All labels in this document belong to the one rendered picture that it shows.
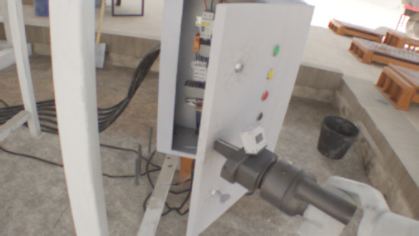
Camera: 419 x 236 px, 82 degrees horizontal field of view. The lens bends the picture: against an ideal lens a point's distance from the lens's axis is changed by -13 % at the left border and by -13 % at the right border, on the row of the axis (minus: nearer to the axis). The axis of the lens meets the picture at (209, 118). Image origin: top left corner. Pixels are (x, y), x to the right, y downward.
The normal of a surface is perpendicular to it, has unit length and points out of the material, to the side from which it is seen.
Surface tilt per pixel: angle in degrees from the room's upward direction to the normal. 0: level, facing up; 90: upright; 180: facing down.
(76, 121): 81
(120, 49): 90
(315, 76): 90
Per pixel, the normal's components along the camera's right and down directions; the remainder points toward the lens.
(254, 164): 0.13, -0.85
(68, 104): -0.11, 0.36
